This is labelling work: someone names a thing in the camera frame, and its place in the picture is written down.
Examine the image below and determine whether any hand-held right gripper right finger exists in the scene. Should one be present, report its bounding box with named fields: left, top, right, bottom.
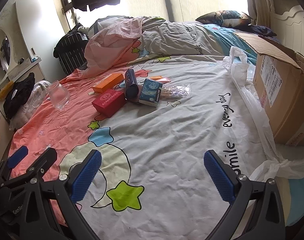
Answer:
left=203, top=149, right=286, bottom=240

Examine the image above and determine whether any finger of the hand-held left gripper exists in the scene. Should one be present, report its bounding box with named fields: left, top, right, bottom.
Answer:
left=0, top=145, right=29, bottom=180
left=0, top=147, right=58, bottom=193

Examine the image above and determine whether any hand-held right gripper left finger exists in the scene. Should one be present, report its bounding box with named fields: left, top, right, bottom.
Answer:
left=23, top=149, right=103, bottom=240

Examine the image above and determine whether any orange cardboard box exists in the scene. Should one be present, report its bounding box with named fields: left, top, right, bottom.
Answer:
left=92, top=73, right=125, bottom=93

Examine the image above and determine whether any bag of cotton swabs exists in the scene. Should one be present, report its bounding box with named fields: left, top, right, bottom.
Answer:
left=160, top=83, right=191, bottom=101

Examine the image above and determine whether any dark blue case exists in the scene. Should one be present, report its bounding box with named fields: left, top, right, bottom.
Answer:
left=124, top=69, right=139, bottom=99

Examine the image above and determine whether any large brown cardboard box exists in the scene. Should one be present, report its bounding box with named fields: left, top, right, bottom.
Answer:
left=233, top=31, right=304, bottom=147

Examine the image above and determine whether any clear plastic bag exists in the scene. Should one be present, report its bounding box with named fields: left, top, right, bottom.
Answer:
left=9, top=81, right=53, bottom=130

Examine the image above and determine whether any printed duvet cover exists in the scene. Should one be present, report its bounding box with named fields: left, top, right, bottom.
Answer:
left=7, top=16, right=304, bottom=240

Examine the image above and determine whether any black cloth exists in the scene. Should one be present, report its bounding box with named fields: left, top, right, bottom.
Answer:
left=3, top=72, right=36, bottom=119

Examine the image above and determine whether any clear glass jar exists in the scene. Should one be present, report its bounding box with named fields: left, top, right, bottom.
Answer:
left=47, top=80, right=70, bottom=110

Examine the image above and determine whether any yellow object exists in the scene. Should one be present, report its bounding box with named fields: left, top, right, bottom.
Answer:
left=0, top=81, right=13, bottom=99

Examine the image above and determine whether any red box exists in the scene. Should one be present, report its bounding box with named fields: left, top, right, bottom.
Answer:
left=91, top=89, right=127, bottom=117

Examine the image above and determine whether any white dresser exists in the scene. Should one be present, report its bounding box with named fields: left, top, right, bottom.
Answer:
left=0, top=27, right=46, bottom=140

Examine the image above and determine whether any blue printed tissue pack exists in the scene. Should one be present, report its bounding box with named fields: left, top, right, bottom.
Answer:
left=138, top=78, right=164, bottom=108

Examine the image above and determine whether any black striped suitcase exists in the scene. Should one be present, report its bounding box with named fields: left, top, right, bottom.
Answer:
left=54, top=31, right=90, bottom=75

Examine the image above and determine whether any white plastic bag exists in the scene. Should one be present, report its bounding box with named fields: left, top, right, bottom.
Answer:
left=222, top=46, right=304, bottom=180

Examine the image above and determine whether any white wardrobe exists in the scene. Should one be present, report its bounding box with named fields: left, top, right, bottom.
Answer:
left=15, top=0, right=67, bottom=63

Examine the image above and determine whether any pink sheet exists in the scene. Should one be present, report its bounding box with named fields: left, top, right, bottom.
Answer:
left=78, top=17, right=142, bottom=79

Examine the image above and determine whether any grey white pillow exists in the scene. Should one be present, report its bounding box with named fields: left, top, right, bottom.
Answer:
left=88, top=17, right=132, bottom=35

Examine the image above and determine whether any navy blanket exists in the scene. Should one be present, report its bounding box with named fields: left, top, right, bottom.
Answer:
left=247, top=24, right=278, bottom=37

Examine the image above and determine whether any dark printed pillow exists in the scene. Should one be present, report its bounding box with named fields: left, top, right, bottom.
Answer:
left=195, top=10, right=254, bottom=28

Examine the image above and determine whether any white headboard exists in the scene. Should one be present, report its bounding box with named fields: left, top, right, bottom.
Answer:
left=268, top=4, right=304, bottom=55

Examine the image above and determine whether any beige curtain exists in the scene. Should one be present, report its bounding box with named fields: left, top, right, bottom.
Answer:
left=247, top=0, right=270, bottom=25

